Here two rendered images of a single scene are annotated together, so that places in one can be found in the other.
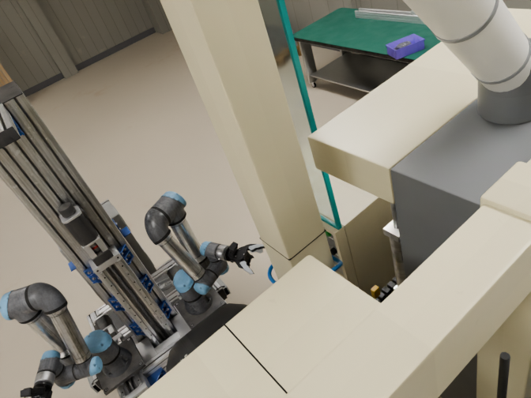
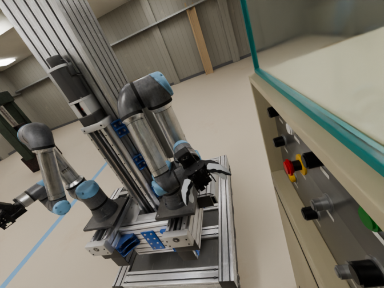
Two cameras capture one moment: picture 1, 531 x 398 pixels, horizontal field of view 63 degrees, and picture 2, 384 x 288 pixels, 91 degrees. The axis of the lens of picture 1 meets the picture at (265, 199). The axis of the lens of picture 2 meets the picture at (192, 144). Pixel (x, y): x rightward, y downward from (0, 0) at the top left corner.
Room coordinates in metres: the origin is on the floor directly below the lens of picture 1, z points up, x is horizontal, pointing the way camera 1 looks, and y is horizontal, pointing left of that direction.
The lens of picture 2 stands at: (1.11, -0.15, 1.41)
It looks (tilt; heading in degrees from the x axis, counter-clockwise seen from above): 26 degrees down; 40
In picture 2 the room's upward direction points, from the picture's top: 23 degrees counter-clockwise
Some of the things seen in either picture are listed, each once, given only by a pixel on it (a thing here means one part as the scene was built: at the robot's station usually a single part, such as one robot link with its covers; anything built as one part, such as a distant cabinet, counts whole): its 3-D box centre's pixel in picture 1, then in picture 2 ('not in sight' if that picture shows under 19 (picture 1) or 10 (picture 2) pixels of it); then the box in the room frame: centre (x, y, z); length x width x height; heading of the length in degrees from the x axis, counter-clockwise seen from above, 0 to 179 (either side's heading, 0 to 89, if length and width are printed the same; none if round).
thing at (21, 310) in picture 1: (50, 330); (59, 164); (1.45, 1.13, 1.09); 0.15 x 0.12 x 0.55; 86
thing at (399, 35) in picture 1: (389, 59); not in sight; (4.16, -1.73, 0.41); 2.26 x 0.89 x 0.83; 22
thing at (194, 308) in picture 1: (195, 298); (174, 192); (1.62, 0.54, 0.77); 0.15 x 0.15 x 0.10
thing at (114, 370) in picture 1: (113, 358); (102, 207); (1.44, 0.99, 0.77); 0.15 x 0.15 x 0.10
